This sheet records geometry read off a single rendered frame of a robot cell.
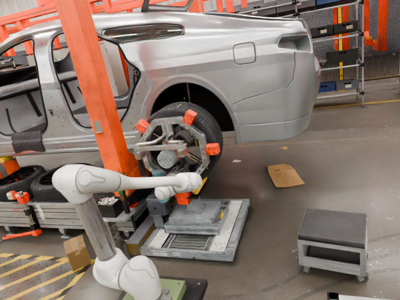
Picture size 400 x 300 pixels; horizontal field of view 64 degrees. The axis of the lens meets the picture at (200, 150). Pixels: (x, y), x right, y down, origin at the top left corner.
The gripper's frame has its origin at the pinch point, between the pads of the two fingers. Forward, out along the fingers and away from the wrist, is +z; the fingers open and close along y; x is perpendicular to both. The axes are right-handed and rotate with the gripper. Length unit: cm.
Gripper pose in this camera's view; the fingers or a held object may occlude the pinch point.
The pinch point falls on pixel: (184, 165)
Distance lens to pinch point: 223.4
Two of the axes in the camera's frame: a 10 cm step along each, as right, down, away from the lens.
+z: 3.0, -3.7, 8.8
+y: 9.4, -0.5, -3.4
